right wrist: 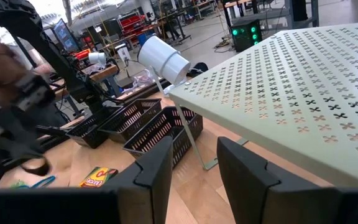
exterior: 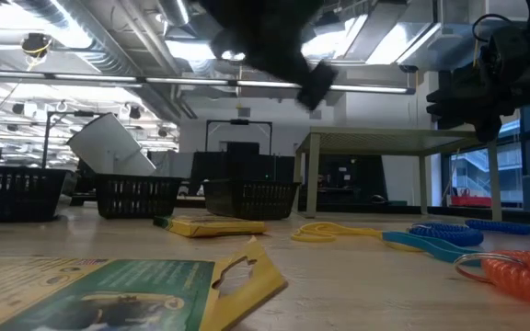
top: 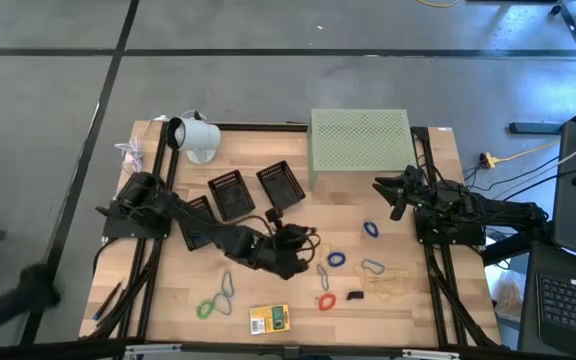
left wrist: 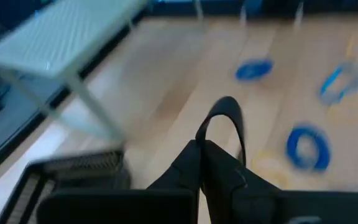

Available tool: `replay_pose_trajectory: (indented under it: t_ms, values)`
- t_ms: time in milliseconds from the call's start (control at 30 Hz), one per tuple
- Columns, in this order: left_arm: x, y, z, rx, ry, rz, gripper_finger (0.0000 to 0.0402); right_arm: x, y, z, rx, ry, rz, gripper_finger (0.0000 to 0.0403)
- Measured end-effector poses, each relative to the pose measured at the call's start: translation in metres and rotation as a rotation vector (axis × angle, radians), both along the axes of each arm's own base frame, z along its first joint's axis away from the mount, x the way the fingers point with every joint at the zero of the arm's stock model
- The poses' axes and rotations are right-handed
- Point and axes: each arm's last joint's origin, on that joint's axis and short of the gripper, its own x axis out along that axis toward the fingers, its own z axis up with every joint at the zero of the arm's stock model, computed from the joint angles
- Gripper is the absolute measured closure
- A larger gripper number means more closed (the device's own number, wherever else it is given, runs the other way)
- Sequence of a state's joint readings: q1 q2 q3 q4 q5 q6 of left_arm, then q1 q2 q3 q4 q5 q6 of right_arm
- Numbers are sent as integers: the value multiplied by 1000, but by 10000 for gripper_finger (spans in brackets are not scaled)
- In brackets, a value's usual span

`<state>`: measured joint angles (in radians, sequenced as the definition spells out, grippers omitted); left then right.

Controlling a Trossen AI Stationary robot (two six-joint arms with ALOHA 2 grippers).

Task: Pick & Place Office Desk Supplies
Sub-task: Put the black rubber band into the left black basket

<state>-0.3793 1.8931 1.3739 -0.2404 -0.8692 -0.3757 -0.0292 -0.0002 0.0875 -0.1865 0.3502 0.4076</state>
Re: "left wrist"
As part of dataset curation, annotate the black wide rubber band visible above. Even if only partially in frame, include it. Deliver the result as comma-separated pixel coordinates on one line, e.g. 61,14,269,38
195,95,247,167

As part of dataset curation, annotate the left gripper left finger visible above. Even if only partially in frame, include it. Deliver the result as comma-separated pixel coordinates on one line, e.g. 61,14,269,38
147,139,203,224

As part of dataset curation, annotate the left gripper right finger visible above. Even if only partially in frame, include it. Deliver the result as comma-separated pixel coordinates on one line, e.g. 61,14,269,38
202,139,279,224

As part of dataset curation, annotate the black slotted plastic basket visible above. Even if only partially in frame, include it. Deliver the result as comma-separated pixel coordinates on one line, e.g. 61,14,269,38
0,150,132,224

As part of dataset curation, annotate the blue spiral coil keyring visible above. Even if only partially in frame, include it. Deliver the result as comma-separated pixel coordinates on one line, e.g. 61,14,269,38
318,61,358,106
286,123,332,172
234,58,275,82

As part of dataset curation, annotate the yellow cable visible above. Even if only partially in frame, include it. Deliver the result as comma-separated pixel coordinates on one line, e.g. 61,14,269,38
252,151,288,187

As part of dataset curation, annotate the green perforated metal shelf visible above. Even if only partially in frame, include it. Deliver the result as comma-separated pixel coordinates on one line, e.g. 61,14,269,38
0,0,150,146

